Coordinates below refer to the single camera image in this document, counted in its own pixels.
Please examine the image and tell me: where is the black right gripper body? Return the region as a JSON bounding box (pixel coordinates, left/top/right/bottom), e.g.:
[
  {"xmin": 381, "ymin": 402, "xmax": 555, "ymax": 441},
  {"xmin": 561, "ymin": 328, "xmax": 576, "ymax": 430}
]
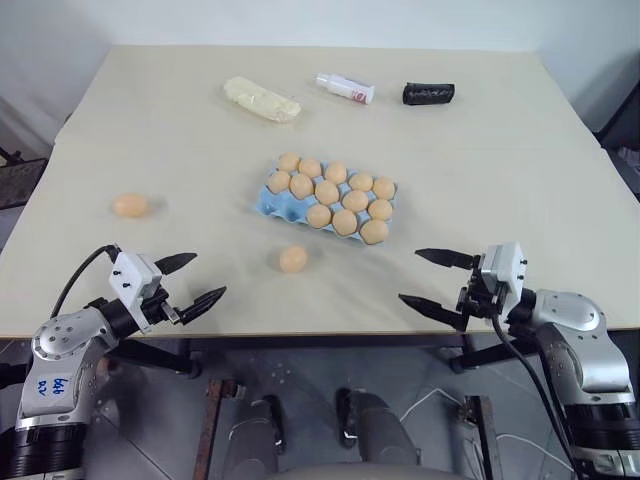
[{"xmin": 456, "ymin": 267, "xmax": 507, "ymax": 322}]

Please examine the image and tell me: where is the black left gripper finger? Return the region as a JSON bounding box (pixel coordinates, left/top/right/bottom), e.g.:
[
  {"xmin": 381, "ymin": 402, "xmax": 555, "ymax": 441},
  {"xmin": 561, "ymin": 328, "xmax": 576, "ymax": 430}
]
[
  {"xmin": 154, "ymin": 252, "xmax": 199, "ymax": 275},
  {"xmin": 176, "ymin": 285, "xmax": 228, "ymax": 324}
]

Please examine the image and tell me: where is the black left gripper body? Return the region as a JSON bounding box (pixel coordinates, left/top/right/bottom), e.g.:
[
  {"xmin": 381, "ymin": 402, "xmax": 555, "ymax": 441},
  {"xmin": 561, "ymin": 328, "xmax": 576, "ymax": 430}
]
[{"xmin": 143, "ymin": 286, "xmax": 182, "ymax": 325}]

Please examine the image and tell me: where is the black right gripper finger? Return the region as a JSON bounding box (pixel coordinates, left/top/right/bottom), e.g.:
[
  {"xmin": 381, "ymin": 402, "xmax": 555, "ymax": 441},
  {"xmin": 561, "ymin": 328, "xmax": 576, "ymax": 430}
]
[
  {"xmin": 397, "ymin": 292, "xmax": 472, "ymax": 332},
  {"xmin": 415, "ymin": 247, "xmax": 474, "ymax": 273}
]

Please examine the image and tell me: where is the blue egg carton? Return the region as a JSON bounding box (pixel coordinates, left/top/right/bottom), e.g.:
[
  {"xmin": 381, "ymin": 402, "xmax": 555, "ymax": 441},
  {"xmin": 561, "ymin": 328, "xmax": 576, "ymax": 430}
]
[{"xmin": 254, "ymin": 154, "xmax": 399, "ymax": 246}]

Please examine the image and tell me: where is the black table leg strut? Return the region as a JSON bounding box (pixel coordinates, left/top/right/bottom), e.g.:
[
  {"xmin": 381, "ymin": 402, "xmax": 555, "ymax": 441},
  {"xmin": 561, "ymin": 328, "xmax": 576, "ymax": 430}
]
[
  {"xmin": 106, "ymin": 338, "xmax": 203, "ymax": 378},
  {"xmin": 447, "ymin": 333, "xmax": 543, "ymax": 375}
]

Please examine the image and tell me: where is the rusty metal bar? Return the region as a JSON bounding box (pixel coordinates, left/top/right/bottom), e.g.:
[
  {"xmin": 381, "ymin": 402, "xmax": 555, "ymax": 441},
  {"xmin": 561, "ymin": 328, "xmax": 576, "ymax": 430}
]
[
  {"xmin": 195, "ymin": 378, "xmax": 238, "ymax": 480},
  {"xmin": 462, "ymin": 394, "xmax": 503, "ymax": 480}
]

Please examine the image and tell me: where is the black pouch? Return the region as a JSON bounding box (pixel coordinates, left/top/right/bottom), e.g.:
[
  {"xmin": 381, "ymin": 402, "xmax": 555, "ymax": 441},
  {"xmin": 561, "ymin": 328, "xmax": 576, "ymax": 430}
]
[{"xmin": 402, "ymin": 81, "xmax": 457, "ymax": 107}]

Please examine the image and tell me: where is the black mesh rack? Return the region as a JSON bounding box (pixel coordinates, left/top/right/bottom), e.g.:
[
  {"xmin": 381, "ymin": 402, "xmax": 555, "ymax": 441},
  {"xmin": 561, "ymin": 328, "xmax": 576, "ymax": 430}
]
[{"xmin": 0, "ymin": 144, "xmax": 49, "ymax": 210}]

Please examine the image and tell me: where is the clear bag of pale food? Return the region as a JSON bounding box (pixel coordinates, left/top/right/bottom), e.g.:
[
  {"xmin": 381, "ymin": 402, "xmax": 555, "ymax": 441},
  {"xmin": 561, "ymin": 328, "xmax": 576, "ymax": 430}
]
[{"xmin": 222, "ymin": 75, "xmax": 304, "ymax": 124}]

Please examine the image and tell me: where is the white plastic bottle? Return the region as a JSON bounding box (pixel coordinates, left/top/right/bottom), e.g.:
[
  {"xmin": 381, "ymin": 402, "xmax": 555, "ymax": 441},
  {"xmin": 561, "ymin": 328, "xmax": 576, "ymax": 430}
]
[{"xmin": 314, "ymin": 72, "xmax": 376, "ymax": 106}]

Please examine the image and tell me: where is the black chair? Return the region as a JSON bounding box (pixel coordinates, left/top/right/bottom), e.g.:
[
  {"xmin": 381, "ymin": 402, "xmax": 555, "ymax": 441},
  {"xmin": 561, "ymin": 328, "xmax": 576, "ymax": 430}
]
[{"xmin": 593, "ymin": 49, "xmax": 640, "ymax": 197}]

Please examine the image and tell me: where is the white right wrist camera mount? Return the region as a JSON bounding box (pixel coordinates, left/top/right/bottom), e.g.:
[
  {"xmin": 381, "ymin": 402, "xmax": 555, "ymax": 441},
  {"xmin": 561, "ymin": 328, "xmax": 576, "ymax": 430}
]
[{"xmin": 478, "ymin": 241, "xmax": 527, "ymax": 315}]

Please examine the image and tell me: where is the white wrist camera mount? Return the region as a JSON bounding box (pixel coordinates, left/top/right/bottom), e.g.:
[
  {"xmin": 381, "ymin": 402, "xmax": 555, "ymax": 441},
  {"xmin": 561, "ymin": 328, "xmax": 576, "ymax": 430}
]
[
  {"xmin": 108, "ymin": 251, "xmax": 164, "ymax": 336},
  {"xmin": 478, "ymin": 241, "xmax": 527, "ymax": 315}
]

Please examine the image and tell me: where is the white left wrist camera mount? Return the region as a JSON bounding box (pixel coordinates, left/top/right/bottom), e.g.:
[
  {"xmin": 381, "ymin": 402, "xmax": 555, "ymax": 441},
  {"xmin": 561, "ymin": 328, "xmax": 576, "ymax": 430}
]
[{"xmin": 108, "ymin": 251, "xmax": 164, "ymax": 336}]

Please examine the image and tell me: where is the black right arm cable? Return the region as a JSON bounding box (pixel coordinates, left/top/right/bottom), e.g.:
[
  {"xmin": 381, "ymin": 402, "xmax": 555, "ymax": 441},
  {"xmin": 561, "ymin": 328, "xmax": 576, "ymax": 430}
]
[{"xmin": 490, "ymin": 301, "xmax": 585, "ymax": 475}]

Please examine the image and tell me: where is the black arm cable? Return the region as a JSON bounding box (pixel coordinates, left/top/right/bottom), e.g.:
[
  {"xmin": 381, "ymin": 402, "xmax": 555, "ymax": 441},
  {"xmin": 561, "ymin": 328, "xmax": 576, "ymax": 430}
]
[
  {"xmin": 49, "ymin": 243, "xmax": 121, "ymax": 319},
  {"xmin": 490, "ymin": 301, "xmax": 585, "ymax": 475}
]

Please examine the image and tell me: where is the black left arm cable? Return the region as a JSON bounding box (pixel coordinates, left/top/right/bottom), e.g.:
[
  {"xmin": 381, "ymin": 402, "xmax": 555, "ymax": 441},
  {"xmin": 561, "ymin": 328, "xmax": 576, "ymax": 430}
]
[{"xmin": 49, "ymin": 243, "xmax": 121, "ymax": 319}]

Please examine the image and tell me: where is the white floor cable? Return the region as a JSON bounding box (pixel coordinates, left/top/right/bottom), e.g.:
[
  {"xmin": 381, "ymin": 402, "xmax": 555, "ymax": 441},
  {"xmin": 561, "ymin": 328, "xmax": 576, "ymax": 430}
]
[{"xmin": 399, "ymin": 388, "xmax": 572, "ymax": 472}]

